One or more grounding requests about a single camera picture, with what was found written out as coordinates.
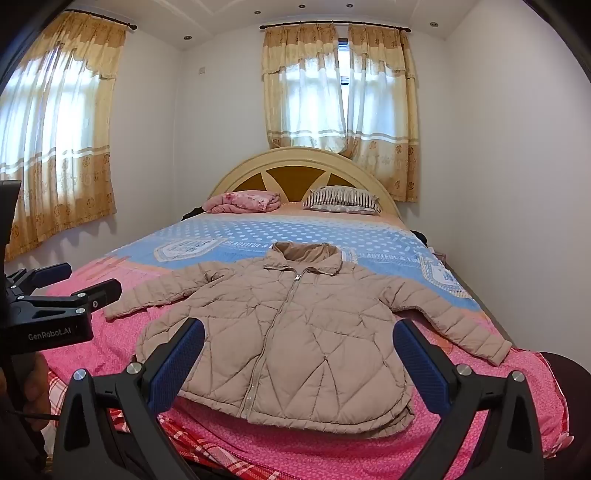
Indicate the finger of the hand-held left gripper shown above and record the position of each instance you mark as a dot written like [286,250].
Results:
[51,272]
[101,293]

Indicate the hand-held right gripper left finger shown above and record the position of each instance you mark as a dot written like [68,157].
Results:
[178,364]

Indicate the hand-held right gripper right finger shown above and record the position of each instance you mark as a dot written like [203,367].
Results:
[422,369]

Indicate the beige quilted puffer jacket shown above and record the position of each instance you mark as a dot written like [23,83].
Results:
[295,341]

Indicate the person's left hand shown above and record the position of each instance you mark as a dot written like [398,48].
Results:
[38,392]

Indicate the red plaid bed sheet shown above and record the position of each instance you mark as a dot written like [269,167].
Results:
[217,454]

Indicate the wide yellow lace curtain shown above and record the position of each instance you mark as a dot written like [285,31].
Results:
[69,152]

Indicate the dark cloth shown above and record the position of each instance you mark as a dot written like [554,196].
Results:
[194,213]
[418,236]

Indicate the dark round object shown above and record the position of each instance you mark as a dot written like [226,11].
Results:
[568,401]

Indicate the pink and blue printed blanket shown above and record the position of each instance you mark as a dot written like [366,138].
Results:
[323,235]

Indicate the folded pink floral blanket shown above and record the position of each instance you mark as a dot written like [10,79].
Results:
[242,201]

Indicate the cream arched bed headboard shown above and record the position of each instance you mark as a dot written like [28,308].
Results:
[240,175]

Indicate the striped pillow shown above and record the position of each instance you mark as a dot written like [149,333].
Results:
[344,199]

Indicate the long yellow lace curtain panel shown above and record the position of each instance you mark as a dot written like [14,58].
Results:
[383,115]

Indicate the dark curtain rod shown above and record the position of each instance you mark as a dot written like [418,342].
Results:
[332,26]
[120,22]

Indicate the short yellow lace curtain panel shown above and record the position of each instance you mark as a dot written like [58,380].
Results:
[300,92]

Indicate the window frame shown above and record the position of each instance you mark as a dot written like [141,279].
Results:
[344,60]

